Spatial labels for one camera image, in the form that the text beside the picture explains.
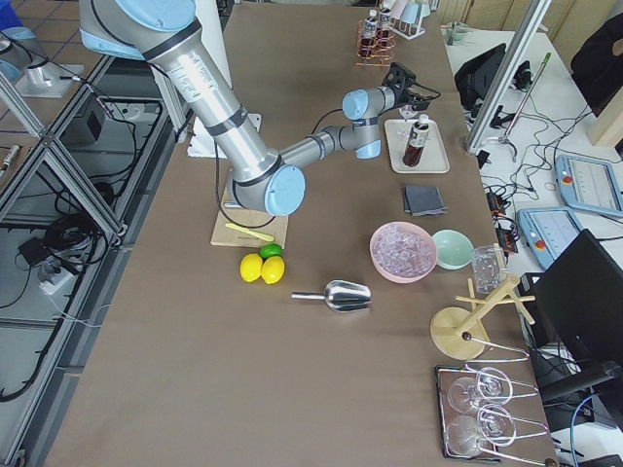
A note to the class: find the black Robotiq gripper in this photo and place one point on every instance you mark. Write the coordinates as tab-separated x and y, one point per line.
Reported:
405	97

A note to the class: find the tea bottle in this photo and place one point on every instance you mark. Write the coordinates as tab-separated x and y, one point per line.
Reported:
383	33
416	141
367	35

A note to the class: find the copper wire bottle basket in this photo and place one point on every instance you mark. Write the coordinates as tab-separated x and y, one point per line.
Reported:
379	58

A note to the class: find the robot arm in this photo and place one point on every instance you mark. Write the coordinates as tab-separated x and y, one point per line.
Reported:
168	35

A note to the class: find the clear wine glass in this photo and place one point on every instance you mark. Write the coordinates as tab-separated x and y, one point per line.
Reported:
407	113

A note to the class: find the cream rabbit tray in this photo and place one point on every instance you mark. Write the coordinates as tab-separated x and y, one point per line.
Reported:
434	159

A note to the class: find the white cup rack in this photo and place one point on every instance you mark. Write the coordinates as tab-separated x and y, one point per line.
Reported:
408	26

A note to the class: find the blue plastic cup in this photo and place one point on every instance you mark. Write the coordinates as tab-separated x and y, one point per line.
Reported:
415	10

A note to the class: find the pink plastic cup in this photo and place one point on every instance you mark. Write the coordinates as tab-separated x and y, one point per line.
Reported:
398	8

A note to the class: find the grey folded cloth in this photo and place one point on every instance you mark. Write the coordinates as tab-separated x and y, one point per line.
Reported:
423	200

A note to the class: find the pink bowl of ice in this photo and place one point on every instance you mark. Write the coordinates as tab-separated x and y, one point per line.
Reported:
402	252

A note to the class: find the green empty bowl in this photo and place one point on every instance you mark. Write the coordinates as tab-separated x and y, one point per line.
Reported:
454	249

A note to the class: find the clear tumbler glass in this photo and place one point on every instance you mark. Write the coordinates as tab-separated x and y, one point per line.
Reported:
488	268

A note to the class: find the blue teach pendant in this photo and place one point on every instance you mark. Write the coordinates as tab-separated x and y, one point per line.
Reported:
588	185
548	231

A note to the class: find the yellow plastic knife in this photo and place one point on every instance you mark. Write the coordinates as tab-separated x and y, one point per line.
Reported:
238	228

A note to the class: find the steel ice scoop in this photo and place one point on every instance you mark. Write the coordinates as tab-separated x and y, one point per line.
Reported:
340	295

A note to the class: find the green lime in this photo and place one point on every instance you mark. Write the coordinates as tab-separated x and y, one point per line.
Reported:
270	250

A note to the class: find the wooden cutting board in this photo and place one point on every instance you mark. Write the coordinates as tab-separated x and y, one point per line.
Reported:
255	220

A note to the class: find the lower whole lemon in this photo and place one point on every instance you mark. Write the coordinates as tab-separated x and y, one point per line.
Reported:
273	269

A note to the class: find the whole lemon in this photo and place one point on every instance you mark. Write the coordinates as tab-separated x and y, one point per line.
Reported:
273	269
250	267

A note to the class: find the upper whole lemon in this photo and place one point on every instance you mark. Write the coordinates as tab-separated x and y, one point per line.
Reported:
250	267

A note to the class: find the wooden cup tree stand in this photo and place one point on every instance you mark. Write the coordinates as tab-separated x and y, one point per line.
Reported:
460	333

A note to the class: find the black monitor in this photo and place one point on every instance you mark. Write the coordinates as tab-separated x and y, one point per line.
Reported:
581	296

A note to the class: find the hanging wine glass upper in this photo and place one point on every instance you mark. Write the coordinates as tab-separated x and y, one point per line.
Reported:
487	386

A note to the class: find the hanging wine glass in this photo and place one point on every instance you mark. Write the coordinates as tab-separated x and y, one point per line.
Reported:
487	386
486	434

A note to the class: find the black glass holder tray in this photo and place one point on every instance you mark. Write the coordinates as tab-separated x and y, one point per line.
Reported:
448	413

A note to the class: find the hanging wine glass lower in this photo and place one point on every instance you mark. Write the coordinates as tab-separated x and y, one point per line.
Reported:
486	434

